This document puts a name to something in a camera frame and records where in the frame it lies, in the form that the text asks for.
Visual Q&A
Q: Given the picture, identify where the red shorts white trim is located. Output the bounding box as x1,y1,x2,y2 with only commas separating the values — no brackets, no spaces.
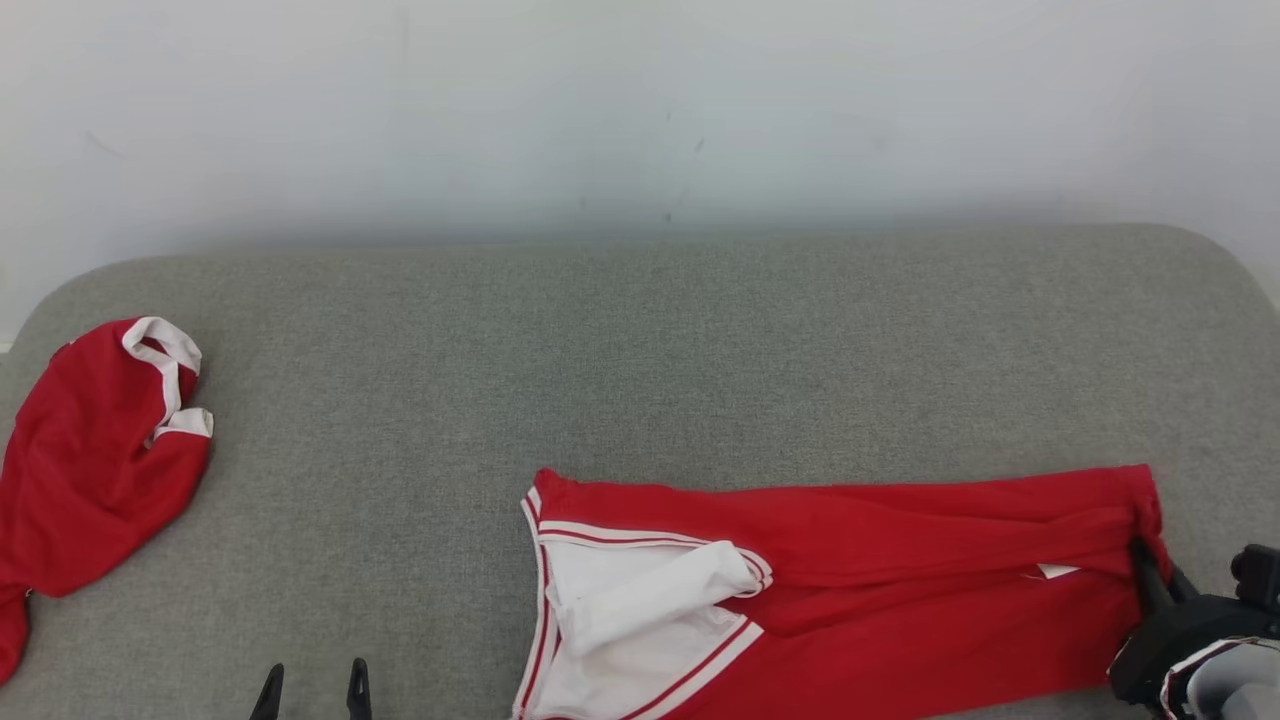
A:
0,316,215,686

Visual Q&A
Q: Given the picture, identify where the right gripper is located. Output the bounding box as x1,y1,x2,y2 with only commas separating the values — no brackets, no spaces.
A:
1108,540,1280,707

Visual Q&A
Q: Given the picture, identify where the red white striped jersey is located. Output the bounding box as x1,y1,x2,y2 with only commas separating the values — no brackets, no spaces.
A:
512,463,1171,720

